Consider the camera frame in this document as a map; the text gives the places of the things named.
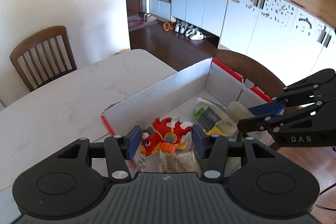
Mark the light blue wall cabinets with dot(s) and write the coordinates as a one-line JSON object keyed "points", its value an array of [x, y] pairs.
{"points": [[279, 35]]}

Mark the wooden chair behind table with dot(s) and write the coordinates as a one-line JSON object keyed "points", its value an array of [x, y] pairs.
{"points": [[44, 57]]}

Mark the red orange plush keychain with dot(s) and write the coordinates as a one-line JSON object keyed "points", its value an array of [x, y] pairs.
{"points": [[166, 136]]}

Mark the white shoes on floor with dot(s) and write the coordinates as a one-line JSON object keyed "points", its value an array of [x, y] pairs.
{"points": [[189, 31]]}

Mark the blue white snack bag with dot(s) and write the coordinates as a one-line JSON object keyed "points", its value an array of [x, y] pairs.
{"points": [[210, 114]]}

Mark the patterned red doormat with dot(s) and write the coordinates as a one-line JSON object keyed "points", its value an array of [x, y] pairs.
{"points": [[137, 22]]}

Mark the orange slippers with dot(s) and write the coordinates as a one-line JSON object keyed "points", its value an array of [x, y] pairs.
{"points": [[169, 26]]}

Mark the red and white cardboard box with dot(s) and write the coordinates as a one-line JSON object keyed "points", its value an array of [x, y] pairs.
{"points": [[177, 95]]}

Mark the gold foil snack bag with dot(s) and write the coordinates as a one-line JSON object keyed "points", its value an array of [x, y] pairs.
{"points": [[183, 162]]}

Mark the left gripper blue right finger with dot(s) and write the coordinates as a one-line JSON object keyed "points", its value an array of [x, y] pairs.
{"points": [[213, 148]]}

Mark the wooden chair beside box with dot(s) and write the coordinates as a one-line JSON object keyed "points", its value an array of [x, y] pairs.
{"points": [[264, 81]]}

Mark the yellow snack box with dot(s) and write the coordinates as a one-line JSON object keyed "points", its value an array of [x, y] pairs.
{"points": [[215, 131]]}

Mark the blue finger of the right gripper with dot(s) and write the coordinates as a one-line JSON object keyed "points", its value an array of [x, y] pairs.
{"points": [[319, 86], [264, 122]]}

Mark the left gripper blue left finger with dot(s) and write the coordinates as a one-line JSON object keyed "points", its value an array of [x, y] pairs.
{"points": [[118, 149]]}

